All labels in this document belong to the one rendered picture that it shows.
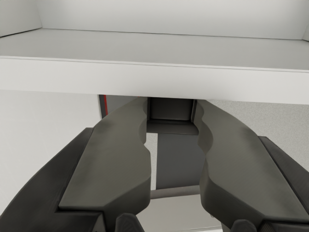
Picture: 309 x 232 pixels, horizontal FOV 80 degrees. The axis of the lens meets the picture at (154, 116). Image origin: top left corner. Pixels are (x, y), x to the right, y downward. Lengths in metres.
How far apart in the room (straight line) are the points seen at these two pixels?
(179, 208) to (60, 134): 0.27
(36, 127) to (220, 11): 0.32
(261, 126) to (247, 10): 1.23
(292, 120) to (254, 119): 0.24
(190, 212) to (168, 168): 0.19
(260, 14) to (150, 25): 0.09
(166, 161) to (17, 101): 0.42
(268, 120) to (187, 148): 0.84
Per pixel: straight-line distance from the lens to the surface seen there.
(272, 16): 0.20
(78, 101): 0.31
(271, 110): 1.35
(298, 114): 1.45
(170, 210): 0.43
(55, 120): 0.35
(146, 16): 0.18
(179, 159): 0.60
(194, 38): 0.17
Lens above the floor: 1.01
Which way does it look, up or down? 58 degrees down
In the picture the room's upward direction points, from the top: 176 degrees counter-clockwise
